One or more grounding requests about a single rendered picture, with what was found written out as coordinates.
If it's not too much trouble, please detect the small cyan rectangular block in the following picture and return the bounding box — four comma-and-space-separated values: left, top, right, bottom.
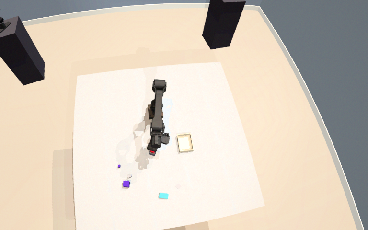
159, 193, 169, 199

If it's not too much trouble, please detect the violet cube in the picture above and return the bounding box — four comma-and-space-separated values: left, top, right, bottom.
123, 181, 130, 188

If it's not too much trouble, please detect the beige rectangular tray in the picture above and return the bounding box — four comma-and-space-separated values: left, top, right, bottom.
177, 133, 194, 153

